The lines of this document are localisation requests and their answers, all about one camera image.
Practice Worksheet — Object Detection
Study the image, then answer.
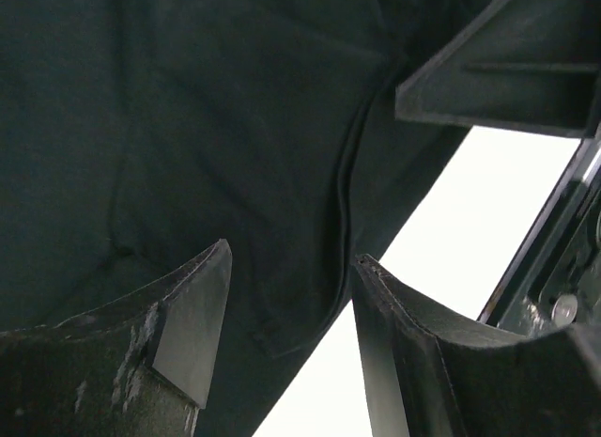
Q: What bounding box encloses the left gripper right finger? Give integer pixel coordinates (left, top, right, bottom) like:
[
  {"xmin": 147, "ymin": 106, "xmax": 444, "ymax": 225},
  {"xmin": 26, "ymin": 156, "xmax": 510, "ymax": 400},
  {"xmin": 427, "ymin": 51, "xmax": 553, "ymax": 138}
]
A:
[{"xmin": 352, "ymin": 256, "xmax": 600, "ymax": 437}]

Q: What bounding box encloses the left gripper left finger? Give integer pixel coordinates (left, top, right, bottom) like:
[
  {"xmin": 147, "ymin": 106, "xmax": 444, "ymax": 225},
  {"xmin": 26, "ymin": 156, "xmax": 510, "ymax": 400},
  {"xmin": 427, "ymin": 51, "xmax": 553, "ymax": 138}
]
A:
[{"xmin": 1, "ymin": 240, "xmax": 232, "ymax": 436}]

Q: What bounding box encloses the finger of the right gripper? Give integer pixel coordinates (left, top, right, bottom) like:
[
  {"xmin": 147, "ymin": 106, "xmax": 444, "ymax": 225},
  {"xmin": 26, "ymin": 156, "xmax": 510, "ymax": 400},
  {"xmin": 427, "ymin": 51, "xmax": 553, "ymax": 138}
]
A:
[{"xmin": 395, "ymin": 0, "xmax": 600, "ymax": 139}]

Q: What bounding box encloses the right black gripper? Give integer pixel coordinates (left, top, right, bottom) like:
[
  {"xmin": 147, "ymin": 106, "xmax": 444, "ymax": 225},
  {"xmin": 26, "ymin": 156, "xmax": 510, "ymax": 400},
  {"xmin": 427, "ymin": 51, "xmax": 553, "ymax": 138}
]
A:
[{"xmin": 478, "ymin": 137, "xmax": 600, "ymax": 336}]

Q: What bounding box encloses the black t-shirt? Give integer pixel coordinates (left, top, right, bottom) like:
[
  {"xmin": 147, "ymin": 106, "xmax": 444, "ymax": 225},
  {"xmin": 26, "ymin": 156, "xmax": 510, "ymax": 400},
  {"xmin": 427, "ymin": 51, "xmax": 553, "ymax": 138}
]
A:
[{"xmin": 1, "ymin": 0, "xmax": 493, "ymax": 436}]

